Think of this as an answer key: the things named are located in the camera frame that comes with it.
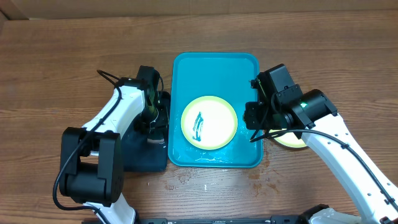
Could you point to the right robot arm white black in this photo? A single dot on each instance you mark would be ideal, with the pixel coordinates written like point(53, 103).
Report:
point(313, 118)

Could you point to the teal plastic tray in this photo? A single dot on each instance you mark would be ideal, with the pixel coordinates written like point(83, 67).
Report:
point(227, 76)

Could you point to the round sponge scrubber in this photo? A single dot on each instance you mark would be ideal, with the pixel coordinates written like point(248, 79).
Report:
point(155, 139)

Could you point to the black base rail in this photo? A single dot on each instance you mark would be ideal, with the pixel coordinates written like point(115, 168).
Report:
point(275, 219)

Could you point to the yellow plate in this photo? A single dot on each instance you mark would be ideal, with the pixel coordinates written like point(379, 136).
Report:
point(209, 122)
point(290, 140)

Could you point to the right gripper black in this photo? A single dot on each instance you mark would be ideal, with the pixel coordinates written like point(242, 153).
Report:
point(254, 119)

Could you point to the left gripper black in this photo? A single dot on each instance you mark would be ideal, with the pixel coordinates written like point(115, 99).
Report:
point(161, 123)

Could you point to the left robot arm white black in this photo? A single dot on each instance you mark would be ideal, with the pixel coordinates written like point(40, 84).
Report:
point(91, 161)

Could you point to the black plastic tray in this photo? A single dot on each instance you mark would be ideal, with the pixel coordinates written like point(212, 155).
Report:
point(138, 154)

